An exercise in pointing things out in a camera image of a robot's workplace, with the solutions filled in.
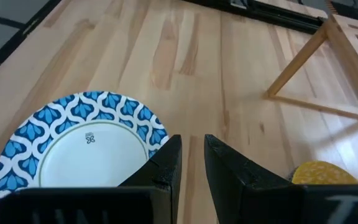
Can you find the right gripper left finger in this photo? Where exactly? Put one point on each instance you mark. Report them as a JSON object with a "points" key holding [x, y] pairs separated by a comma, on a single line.
{"points": [[160, 186]]}

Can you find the blue patterned paper bowl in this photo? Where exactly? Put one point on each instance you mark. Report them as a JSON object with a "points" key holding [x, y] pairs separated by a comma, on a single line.
{"points": [[89, 161]]}

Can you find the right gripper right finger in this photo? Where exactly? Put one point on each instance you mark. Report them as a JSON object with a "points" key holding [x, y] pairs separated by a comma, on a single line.
{"points": [[244, 193]]}

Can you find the yellow patterned ceramic bowl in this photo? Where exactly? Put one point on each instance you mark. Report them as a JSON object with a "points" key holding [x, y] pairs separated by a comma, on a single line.
{"points": [[322, 174]]}

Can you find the wooden slatted shelf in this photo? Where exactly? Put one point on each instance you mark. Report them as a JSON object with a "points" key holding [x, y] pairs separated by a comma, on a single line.
{"points": [[297, 62]]}

